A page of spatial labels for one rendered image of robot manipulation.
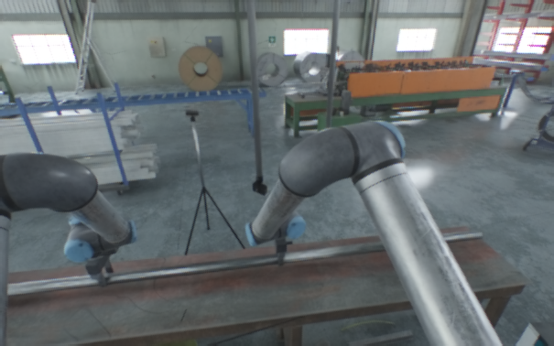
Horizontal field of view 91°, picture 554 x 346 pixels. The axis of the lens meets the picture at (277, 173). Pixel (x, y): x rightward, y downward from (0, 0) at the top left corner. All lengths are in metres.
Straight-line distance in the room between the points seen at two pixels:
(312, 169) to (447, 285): 0.32
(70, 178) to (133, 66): 12.67
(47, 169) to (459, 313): 0.81
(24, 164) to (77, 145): 3.31
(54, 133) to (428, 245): 3.88
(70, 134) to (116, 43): 9.63
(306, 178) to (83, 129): 3.54
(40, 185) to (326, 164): 0.56
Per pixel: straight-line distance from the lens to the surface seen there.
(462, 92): 7.58
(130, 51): 13.29
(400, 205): 0.59
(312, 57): 11.85
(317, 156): 0.56
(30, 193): 0.70
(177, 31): 13.02
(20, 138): 4.21
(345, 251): 1.48
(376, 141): 0.62
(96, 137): 3.91
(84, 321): 1.58
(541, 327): 1.80
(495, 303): 1.92
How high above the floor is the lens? 1.90
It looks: 27 degrees down
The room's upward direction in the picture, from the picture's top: 1 degrees counter-clockwise
